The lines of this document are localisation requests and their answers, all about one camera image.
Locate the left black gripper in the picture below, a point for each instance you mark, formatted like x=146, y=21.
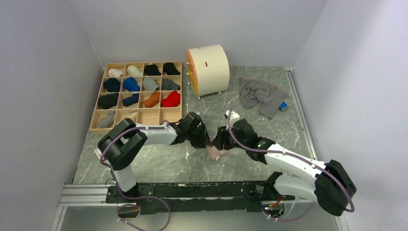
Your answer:
x=204, y=140

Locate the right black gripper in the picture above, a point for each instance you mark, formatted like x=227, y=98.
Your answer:
x=220, y=141

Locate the pink beige underwear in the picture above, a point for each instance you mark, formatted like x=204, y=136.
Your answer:
x=215, y=153

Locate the grey striped underwear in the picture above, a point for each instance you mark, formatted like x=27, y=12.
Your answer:
x=255, y=91

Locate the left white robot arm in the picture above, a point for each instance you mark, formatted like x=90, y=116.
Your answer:
x=120, y=146

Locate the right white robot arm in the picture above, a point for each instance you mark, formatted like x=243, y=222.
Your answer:
x=327, y=184

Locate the red rolled sock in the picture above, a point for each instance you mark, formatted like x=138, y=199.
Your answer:
x=172, y=100

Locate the blue small object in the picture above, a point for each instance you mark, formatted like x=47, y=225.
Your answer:
x=284, y=106

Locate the orange rolled sock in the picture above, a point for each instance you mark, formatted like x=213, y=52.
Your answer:
x=153, y=100

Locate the striped dark rolled sock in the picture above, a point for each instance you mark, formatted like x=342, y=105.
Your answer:
x=168, y=84

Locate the wooden compartment tray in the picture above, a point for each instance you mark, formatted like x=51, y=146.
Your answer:
x=147, y=93

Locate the cream cylindrical drum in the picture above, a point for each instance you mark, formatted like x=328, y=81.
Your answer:
x=208, y=69

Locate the black rolled sock right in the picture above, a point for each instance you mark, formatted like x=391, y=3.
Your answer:
x=170, y=69

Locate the dark navy rolled sock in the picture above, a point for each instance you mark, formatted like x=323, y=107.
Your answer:
x=131, y=100

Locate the blue rolled sock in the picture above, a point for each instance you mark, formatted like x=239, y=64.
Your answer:
x=130, y=84

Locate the cream rolled sock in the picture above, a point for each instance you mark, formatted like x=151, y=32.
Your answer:
x=134, y=71

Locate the light grey rolled sock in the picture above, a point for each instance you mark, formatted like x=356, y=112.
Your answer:
x=107, y=121

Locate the black ribbed rolled sock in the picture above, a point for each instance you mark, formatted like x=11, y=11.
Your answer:
x=108, y=101

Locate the white rolled sock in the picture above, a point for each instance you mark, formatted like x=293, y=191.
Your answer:
x=113, y=72

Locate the red white small card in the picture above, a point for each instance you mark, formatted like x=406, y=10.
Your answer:
x=98, y=153

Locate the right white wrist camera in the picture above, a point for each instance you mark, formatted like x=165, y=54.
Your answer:
x=232, y=116

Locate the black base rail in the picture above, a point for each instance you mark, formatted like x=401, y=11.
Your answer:
x=251, y=196

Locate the aluminium frame rail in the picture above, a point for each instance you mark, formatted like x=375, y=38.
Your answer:
x=90, y=195

